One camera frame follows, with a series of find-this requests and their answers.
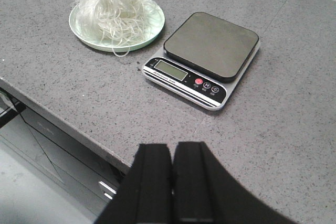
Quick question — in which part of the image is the light green round plate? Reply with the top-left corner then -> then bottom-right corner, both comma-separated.
68,6 -> 165,54

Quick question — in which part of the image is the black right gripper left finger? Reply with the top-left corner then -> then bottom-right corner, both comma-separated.
96,144 -> 172,223

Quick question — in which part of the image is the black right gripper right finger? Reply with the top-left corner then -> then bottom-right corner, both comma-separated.
173,142 -> 293,223

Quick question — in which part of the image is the white vermicelli noodle bundle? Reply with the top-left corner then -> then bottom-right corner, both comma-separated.
72,0 -> 158,58

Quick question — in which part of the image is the black silver kitchen scale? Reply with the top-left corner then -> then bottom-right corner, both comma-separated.
142,12 -> 260,111

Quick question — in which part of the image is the dark glass cabinet front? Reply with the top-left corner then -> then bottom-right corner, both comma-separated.
1,90 -> 119,216

